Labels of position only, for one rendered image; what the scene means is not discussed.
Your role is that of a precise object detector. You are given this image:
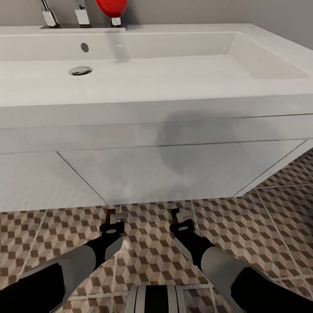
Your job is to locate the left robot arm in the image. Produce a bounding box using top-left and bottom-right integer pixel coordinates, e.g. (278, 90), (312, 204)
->
(0, 213), (129, 313)

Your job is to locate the mousetrap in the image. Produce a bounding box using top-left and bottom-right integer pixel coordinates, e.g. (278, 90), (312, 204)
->
(105, 209), (116, 223)
(171, 208), (180, 224)

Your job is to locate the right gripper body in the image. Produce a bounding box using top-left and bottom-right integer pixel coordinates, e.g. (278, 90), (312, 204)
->
(171, 219), (195, 236)

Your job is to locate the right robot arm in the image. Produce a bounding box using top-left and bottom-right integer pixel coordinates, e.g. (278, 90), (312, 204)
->
(169, 210), (313, 313)

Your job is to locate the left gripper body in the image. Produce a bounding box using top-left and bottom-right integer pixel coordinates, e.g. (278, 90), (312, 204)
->
(102, 222), (124, 235)

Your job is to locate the robot trunk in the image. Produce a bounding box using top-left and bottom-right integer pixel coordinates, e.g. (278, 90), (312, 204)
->
(125, 285), (188, 313)

